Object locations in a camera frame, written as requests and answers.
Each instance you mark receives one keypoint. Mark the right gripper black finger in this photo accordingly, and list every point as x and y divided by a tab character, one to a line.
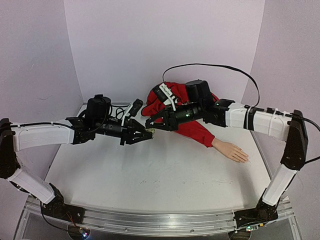
161	126
157	120

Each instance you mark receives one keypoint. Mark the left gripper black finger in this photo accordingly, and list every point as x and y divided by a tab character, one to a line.
138	137
136	126

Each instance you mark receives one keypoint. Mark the clear nail polish bottle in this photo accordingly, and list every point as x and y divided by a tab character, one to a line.
151	131

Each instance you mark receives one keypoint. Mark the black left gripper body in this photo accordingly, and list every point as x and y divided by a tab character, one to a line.
102	129

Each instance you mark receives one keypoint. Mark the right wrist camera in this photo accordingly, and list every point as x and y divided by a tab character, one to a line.
173	96

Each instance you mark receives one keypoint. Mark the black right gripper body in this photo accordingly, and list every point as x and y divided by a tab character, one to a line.
169	119

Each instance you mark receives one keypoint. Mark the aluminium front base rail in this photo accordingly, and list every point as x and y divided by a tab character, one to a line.
172	224

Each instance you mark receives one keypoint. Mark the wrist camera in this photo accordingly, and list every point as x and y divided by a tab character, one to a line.
99	111
173	96

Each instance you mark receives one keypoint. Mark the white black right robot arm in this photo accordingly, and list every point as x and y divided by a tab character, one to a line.
287	129

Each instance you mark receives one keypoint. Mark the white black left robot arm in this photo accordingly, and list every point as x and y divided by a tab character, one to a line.
16	138

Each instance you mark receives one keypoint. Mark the mannequin hand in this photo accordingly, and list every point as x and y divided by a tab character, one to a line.
230	151

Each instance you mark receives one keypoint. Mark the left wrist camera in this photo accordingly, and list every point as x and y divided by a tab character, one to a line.
99	111

